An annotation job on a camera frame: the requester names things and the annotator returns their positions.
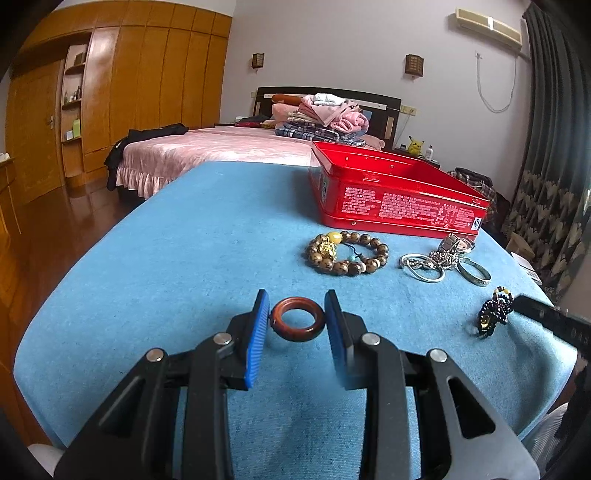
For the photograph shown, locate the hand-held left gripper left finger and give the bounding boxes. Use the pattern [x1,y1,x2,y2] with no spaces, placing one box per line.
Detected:
[53,289,271,480]

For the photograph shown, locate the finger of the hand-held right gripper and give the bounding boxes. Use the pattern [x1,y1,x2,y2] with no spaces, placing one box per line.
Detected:
[512,295,591,363]

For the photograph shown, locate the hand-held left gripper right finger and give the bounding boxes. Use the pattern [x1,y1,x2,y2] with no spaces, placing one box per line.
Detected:
[324,289,541,480]

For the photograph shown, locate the reddish brown wooden bangle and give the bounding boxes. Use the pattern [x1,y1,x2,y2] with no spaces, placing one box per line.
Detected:
[270,298,327,343]

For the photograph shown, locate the dark bead bracelet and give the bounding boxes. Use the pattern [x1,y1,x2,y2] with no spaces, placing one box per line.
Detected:
[477,286,514,337]

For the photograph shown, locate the brown bead bracelet gold charm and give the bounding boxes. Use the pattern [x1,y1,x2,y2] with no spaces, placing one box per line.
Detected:
[305,229,391,277]

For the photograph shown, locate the thin silver bangle with charm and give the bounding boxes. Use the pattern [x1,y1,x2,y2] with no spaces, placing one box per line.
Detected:
[399,253,446,283]

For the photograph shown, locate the silver chain bracelet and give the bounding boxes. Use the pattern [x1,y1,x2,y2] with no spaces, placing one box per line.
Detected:
[428,247,462,271]

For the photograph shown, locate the red tin box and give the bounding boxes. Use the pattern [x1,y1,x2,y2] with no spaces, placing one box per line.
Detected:
[308,141,491,239]

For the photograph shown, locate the cardboard box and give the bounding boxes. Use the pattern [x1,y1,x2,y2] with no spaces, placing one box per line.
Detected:
[505,231,543,282]

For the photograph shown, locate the wide engraved silver bangle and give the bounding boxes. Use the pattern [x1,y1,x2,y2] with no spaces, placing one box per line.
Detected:
[457,257,491,288]

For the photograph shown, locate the white mesh chair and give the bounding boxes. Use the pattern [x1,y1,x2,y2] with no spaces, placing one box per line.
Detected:
[522,401,573,476]

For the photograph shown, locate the blue table cloth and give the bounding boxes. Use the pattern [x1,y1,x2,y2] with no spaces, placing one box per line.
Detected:
[13,161,580,450]

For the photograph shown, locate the plaid bag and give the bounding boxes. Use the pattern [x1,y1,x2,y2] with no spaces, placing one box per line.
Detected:
[445,167,498,217]

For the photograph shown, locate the dark patterned curtain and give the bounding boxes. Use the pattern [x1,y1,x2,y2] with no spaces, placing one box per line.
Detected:
[503,0,591,301]

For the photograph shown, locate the bed with pink bedspread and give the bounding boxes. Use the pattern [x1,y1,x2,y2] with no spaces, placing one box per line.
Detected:
[115,127,384,200]

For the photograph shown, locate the dark nightstand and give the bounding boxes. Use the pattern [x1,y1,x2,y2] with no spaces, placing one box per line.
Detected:
[392,148,441,174]

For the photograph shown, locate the plaid folded clothes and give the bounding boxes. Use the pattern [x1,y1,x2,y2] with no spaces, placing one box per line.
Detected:
[276,122,368,147]

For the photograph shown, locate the pink folded clothing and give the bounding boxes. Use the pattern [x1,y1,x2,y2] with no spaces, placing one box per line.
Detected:
[298,99,370,136]

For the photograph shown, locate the pink pillow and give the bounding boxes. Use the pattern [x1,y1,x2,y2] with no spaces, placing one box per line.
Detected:
[271,102,303,124]

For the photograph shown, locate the black clothing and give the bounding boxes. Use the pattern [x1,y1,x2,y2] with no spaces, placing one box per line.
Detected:
[105,124,189,192]

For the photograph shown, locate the dark wooden headboard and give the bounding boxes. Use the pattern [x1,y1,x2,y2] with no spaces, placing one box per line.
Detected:
[253,87,402,149]

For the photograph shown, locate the wooden wardrobe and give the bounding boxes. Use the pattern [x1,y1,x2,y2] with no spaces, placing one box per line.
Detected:
[4,0,233,195]

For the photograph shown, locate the wooden sideboard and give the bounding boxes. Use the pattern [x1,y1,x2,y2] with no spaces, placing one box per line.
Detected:
[0,154,24,241]

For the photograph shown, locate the beige air conditioner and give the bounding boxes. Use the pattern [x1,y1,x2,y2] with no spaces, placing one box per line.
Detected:
[455,7,525,51]

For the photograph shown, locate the silver watch chain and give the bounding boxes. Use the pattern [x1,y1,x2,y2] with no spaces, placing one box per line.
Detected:
[438,233,476,254]

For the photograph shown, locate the white wall cable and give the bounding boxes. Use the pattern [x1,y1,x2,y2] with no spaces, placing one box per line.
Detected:
[475,53,518,113]

